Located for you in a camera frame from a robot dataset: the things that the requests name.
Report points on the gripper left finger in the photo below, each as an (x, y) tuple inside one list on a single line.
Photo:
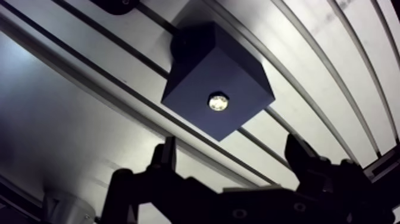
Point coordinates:
[(162, 187)]

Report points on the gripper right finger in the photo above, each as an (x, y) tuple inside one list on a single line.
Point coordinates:
[(328, 187)]

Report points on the dark blue-grey block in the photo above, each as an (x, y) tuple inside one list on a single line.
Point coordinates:
[(215, 78)]

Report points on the black oval holder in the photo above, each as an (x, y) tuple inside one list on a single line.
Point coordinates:
[(115, 5)]

